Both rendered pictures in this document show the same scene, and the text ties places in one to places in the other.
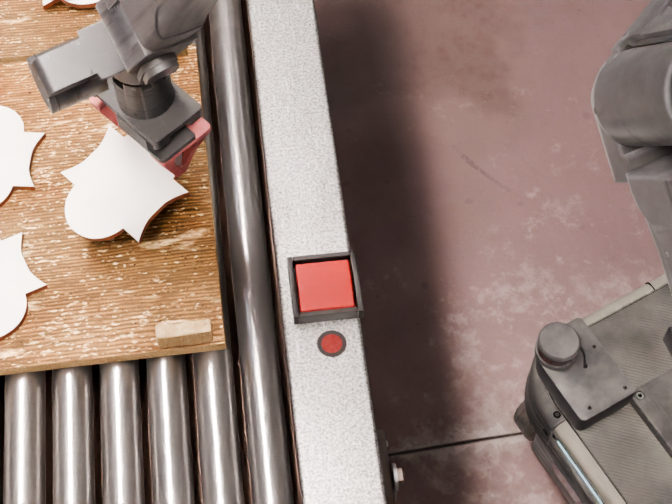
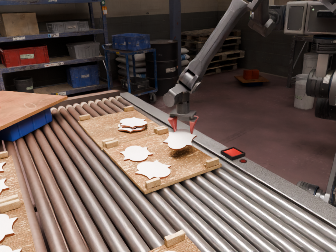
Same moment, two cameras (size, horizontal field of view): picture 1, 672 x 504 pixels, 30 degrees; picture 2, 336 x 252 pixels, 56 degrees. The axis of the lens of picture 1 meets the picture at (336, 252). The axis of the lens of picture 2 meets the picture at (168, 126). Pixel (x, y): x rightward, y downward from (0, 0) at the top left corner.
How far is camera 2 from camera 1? 0.99 m
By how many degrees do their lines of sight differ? 41
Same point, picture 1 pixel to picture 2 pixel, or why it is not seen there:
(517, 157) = not seen: hidden behind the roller
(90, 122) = (156, 144)
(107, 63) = (184, 90)
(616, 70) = not seen: outside the picture
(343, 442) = (263, 173)
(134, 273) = (189, 160)
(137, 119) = (184, 114)
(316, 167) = (211, 141)
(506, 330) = not seen: hidden behind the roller
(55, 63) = (174, 90)
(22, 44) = (129, 139)
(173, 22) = (205, 64)
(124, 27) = (189, 76)
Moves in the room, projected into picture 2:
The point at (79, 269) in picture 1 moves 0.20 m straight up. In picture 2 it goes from (176, 163) to (175, 117)
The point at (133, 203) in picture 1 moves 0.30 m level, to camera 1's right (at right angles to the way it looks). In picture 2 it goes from (185, 140) to (245, 128)
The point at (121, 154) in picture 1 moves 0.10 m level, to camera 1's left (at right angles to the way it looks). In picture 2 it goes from (175, 135) to (154, 139)
